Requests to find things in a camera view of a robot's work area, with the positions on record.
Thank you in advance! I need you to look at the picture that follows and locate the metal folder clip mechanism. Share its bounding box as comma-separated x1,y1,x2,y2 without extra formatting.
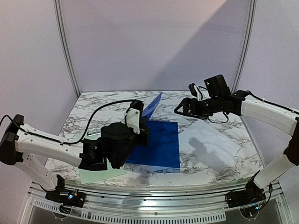
87,130,101,136

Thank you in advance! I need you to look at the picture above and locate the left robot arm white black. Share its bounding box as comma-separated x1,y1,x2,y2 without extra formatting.
0,99,150,203

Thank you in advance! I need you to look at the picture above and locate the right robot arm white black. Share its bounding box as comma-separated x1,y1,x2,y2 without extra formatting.
174,74,299,203

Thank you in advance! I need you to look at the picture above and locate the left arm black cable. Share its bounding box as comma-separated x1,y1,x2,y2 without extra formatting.
0,99,137,144

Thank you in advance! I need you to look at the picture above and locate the green translucent clipboard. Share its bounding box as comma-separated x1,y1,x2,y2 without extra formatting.
79,160,127,184

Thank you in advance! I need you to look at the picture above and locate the aluminium corner post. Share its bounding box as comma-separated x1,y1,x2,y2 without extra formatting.
231,0,256,92
53,0,81,98

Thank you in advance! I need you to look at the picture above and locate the aluminium front rail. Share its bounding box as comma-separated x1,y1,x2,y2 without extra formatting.
21,181,290,224

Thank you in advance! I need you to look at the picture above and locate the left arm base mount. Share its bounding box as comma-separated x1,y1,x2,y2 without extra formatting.
45,175,86,215

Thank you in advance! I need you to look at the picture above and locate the left aluminium corner post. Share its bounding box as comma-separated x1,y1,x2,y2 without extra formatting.
53,0,81,98

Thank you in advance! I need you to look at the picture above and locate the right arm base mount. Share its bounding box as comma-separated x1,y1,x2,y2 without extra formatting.
225,181,273,219

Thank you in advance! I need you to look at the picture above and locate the blue file folder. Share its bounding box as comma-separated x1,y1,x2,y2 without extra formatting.
126,94,180,173

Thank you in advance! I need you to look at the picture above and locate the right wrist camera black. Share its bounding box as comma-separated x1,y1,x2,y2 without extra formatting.
188,83,204,101

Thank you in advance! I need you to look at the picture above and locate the right aluminium corner post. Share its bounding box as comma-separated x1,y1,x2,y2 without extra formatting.
231,0,256,92

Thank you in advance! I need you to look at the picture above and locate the white paper sheet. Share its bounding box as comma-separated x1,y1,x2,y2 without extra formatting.
178,120,241,173

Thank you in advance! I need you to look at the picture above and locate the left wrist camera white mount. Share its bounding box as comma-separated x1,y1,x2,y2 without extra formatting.
125,108,140,134

